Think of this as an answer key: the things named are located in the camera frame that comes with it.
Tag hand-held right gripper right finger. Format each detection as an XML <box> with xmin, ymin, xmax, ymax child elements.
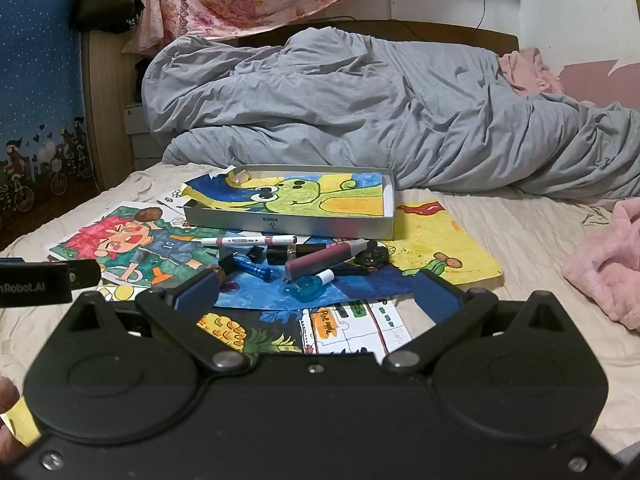
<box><xmin>380</xmin><ymin>269</ymin><xmax>576</xmax><ymax>376</ymax></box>

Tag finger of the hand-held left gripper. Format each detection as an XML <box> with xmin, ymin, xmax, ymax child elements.
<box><xmin>0</xmin><ymin>259</ymin><xmax>101</xmax><ymax>292</ymax></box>

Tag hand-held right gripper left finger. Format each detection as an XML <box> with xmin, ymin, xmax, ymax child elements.
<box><xmin>65</xmin><ymin>271</ymin><xmax>256</xmax><ymax>374</ymax></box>

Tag white marker pink bands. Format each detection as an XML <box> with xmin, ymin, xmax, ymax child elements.
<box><xmin>200</xmin><ymin>234</ymin><xmax>299</xmax><ymax>249</ymax></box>

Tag black ear hook headset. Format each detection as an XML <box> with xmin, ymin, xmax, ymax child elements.
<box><xmin>344</xmin><ymin>240</ymin><xmax>392</xmax><ymax>277</ymax></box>

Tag black lipstick tube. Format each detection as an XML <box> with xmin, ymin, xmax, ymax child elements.
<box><xmin>266</xmin><ymin>244</ymin><xmax>327</xmax><ymax>265</ymax></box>

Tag blue bottle white cap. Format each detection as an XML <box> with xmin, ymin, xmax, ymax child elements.
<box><xmin>283</xmin><ymin>268</ymin><xmax>336</xmax><ymax>304</ymax></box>

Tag person's left hand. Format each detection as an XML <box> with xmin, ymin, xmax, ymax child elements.
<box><xmin>0</xmin><ymin>377</ymin><xmax>23</xmax><ymax>456</ymax></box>

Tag yellow fish drawing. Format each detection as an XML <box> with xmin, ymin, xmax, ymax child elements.
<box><xmin>380</xmin><ymin>201</ymin><xmax>503</xmax><ymax>286</ymax></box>

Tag blue painted drawing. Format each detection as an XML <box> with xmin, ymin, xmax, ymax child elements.
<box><xmin>215</xmin><ymin>232</ymin><xmax>461</xmax><ymax>311</ymax></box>

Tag yellow cloth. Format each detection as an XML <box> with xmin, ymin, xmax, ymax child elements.
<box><xmin>2</xmin><ymin>395</ymin><xmax>42</xmax><ymax>448</ymax></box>

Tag green frog drawing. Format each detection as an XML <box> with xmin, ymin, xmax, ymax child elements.
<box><xmin>181</xmin><ymin>172</ymin><xmax>390</xmax><ymax>218</ymax></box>

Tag white bedside cabinet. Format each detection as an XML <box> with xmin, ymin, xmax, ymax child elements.
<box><xmin>123</xmin><ymin>101</ymin><xmax>166</xmax><ymax>171</ymax></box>

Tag light wooden panel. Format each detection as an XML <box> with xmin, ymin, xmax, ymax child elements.
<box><xmin>80</xmin><ymin>27</ymin><xmax>151</xmax><ymax>192</ymax></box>

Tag pink fluffy garment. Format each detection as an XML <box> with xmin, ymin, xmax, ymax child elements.
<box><xmin>561</xmin><ymin>199</ymin><xmax>640</xmax><ymax>332</ymax></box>

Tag grey duvet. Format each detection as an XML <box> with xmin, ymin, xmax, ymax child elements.
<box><xmin>141</xmin><ymin>26</ymin><xmax>640</xmax><ymax>201</ymax></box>

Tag blue printed curtain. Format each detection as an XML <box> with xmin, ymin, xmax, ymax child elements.
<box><xmin>0</xmin><ymin>0</ymin><xmax>101</xmax><ymax>241</ymax></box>

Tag pink crumpled cloth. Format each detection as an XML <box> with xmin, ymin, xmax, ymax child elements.
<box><xmin>497</xmin><ymin>47</ymin><xmax>566</xmax><ymax>100</ymax></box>

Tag dark wooden headboard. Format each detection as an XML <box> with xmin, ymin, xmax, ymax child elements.
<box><xmin>235</xmin><ymin>19</ymin><xmax>521</xmax><ymax>56</ymax></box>

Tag pink floral cloth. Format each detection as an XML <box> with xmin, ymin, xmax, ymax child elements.
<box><xmin>122</xmin><ymin>0</ymin><xmax>416</xmax><ymax>53</ymax></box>

